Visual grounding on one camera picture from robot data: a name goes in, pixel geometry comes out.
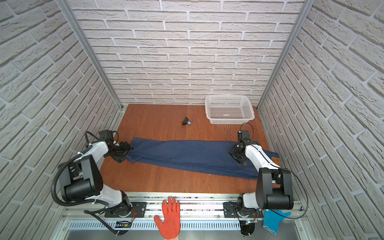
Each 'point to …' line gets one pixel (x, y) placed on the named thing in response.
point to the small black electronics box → (123, 224)
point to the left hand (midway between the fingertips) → (130, 149)
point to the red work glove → (170, 228)
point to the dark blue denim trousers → (210, 157)
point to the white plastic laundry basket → (229, 109)
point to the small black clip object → (186, 122)
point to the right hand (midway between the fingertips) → (232, 154)
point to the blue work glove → (272, 219)
